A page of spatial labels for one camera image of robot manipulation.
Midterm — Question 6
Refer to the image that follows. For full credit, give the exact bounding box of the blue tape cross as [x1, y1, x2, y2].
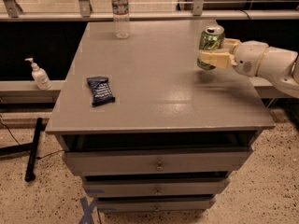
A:
[78, 191, 104, 224]

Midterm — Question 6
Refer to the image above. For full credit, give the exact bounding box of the bottom grey drawer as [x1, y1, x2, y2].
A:
[96, 196, 215, 213]

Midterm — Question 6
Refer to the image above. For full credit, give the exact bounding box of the white pump dispenser bottle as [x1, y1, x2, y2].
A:
[25, 58, 51, 90]

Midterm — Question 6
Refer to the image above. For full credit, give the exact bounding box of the middle grey drawer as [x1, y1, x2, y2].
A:
[82, 178, 230, 198]

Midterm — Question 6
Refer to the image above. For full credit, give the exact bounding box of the clear plastic water bottle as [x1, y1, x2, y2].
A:
[111, 0, 130, 39]

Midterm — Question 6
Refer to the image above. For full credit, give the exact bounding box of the metal window bracket right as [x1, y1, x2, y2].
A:
[191, 0, 207, 17]

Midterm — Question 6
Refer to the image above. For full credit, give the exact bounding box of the black floor stand bar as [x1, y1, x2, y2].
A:
[0, 118, 43, 182]

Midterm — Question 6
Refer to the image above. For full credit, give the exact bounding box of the metal window bracket middle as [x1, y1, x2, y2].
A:
[78, 0, 93, 17]

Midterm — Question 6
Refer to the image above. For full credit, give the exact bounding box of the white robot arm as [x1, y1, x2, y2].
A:
[198, 38, 299, 98]

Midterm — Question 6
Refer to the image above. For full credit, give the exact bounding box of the top grey drawer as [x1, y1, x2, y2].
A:
[63, 147, 252, 176]

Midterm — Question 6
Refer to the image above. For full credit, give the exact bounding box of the black cable on floor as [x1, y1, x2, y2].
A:
[0, 114, 64, 161]

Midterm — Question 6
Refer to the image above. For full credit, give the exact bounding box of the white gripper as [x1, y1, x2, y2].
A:
[198, 37, 269, 77]

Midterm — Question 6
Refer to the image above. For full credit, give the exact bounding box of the metal window bracket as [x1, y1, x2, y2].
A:
[191, 0, 207, 17]
[3, 0, 22, 18]
[78, 0, 93, 17]

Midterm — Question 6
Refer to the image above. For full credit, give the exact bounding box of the dark blue snack bar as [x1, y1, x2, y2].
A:
[87, 77, 115, 106]

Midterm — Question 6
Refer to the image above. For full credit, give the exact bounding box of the green soda can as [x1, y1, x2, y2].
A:
[196, 24, 226, 71]

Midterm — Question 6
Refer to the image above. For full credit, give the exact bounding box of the grey drawer cabinet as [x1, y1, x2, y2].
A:
[45, 19, 277, 214]

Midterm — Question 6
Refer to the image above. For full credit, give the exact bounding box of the grey drawer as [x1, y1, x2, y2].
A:
[82, 178, 230, 198]
[96, 196, 215, 213]
[63, 147, 252, 176]

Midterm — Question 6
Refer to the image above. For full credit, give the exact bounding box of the metal window bracket left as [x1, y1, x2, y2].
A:
[3, 0, 22, 18]

